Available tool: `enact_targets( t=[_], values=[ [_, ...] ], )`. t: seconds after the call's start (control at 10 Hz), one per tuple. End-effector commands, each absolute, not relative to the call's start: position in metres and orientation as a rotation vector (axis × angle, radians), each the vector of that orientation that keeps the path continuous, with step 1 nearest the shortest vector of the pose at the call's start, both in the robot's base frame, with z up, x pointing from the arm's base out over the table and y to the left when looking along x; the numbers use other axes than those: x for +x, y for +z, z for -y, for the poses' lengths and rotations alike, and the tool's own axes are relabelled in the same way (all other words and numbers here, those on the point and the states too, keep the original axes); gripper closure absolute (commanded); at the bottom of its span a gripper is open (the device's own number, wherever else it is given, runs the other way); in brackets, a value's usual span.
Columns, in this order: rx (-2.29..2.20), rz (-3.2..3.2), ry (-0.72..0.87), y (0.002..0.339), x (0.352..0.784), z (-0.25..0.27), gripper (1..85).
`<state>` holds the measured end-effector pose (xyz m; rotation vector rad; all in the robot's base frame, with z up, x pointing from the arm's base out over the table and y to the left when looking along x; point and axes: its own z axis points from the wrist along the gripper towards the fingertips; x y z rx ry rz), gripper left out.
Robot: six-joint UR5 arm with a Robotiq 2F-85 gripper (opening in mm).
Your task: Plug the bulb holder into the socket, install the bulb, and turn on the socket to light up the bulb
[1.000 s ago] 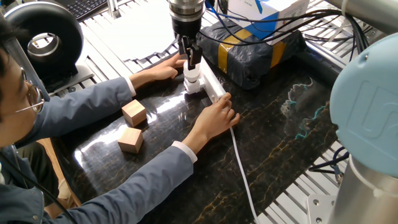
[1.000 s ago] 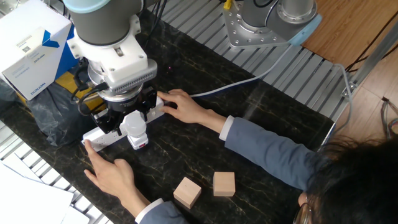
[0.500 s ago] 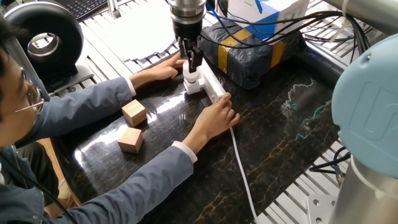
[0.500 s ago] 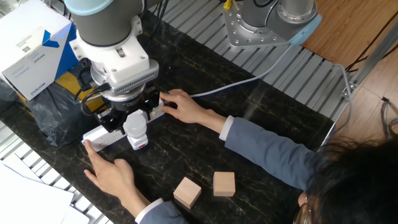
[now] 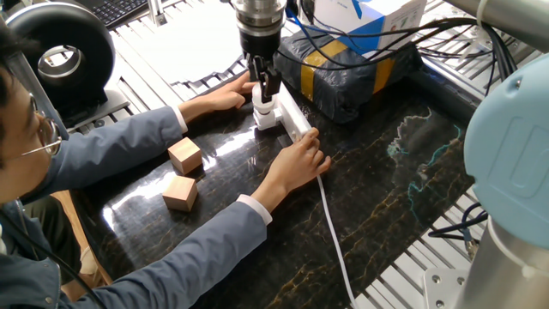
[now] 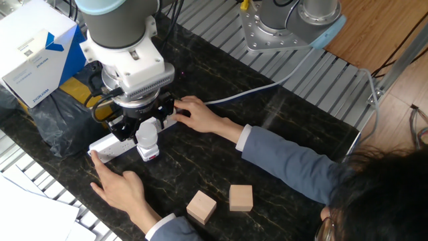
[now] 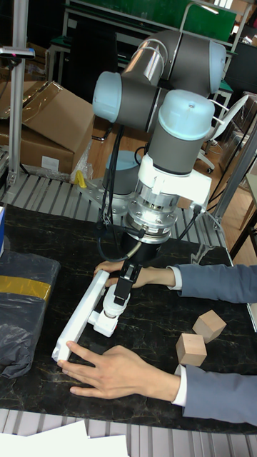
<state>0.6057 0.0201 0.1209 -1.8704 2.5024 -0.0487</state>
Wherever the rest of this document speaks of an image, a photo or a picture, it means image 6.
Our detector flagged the white plug-in bulb holder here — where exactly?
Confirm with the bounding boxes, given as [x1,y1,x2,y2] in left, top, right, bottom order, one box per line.
[136,143,161,163]

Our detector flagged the white paper sheets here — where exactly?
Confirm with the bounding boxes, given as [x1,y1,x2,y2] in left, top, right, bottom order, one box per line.
[0,165,123,241]

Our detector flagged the thin metal-framed eyeglasses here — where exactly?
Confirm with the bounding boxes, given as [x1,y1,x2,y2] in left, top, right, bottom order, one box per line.
[314,210,337,241]

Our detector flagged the white and blue cardboard box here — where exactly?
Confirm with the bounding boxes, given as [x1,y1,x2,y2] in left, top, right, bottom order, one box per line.
[0,0,88,109]

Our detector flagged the silver robot mounting plate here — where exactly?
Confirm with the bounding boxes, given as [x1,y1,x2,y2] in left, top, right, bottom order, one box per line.
[239,0,316,54]

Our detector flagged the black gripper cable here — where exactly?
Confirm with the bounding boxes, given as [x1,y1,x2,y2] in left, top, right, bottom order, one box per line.
[83,68,125,124]

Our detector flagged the wooden cube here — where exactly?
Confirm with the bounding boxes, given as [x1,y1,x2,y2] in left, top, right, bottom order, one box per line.
[229,184,254,212]
[186,189,217,225]

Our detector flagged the aluminium frame post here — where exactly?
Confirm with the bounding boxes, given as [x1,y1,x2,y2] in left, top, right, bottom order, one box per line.
[366,29,428,107]

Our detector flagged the left arm in blue-grey sleeve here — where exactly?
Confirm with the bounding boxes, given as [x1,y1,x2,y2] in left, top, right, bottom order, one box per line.
[128,199,205,241]

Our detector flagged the white power strip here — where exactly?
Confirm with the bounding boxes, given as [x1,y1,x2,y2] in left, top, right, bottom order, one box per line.
[87,112,179,165]

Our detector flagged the white LED bulb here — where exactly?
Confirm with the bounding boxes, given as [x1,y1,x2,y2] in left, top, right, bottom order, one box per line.
[134,122,158,150]

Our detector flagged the person's dark-haired head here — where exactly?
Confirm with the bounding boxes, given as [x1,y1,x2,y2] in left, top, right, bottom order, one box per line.
[314,147,428,241]

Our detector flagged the person's right hand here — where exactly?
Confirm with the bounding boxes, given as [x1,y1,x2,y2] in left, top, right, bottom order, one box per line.
[172,95,232,135]

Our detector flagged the thin black floor cables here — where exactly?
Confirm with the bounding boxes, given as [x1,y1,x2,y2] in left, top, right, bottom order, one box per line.
[370,9,428,78]

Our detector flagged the right arm in blue-grey sleeve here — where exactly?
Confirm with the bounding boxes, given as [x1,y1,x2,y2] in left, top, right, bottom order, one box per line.
[213,116,340,206]

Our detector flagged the person's left hand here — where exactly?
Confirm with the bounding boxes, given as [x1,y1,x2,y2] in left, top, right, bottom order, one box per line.
[89,149,152,219]

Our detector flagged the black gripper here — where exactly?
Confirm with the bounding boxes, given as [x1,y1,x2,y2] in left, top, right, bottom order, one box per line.
[107,92,177,143]

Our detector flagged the black wrapped package yellow tape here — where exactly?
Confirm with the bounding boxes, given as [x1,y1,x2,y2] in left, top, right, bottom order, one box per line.
[0,60,117,159]

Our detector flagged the arm in blue-grey sleeve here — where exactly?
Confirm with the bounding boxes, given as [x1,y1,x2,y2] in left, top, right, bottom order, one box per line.
[213,116,340,206]
[128,199,205,241]

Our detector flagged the grey wire bundle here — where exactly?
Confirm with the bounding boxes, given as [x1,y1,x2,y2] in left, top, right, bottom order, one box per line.
[409,103,428,151]

